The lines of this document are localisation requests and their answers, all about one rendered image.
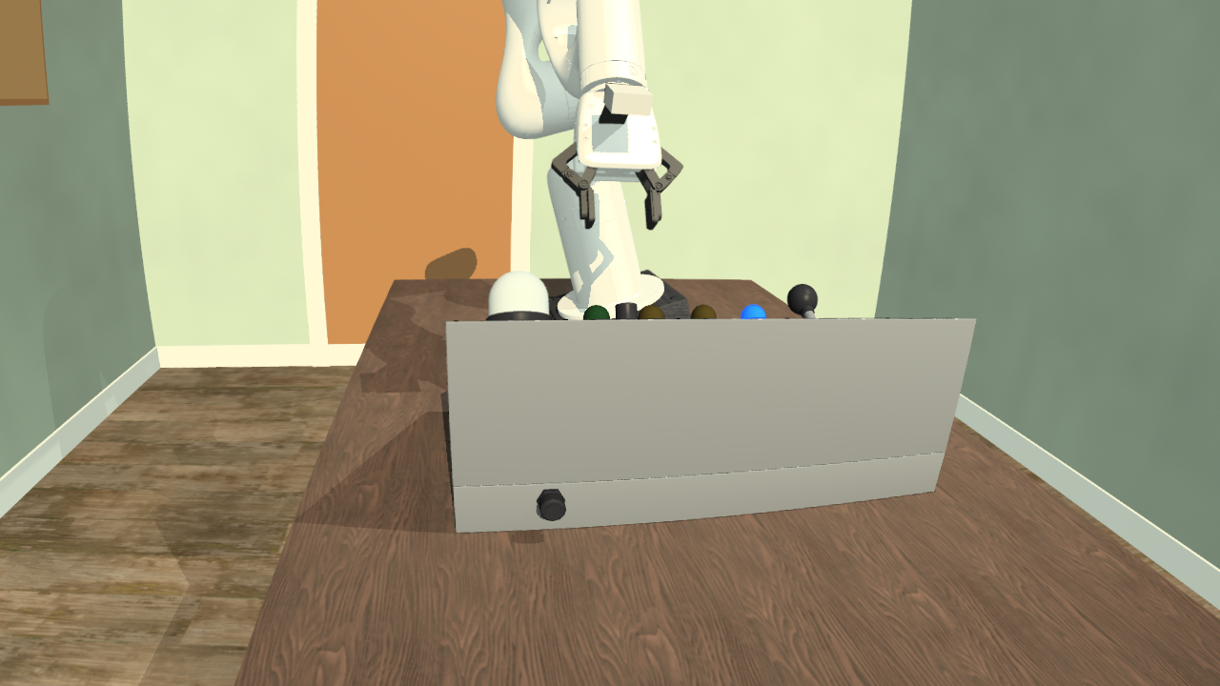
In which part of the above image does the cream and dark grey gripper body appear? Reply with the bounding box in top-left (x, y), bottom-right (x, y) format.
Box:
top-left (573, 85), bottom-right (661, 182)

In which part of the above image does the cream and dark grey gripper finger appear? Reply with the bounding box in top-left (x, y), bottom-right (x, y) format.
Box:
top-left (551, 142), bottom-right (597, 229)
top-left (636, 146), bottom-right (683, 231)

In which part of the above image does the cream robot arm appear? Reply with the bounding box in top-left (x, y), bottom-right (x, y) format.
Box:
top-left (497, 0), bottom-right (664, 320)

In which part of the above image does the grey console housing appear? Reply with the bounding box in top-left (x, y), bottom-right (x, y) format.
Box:
top-left (445, 271), bottom-right (976, 533)

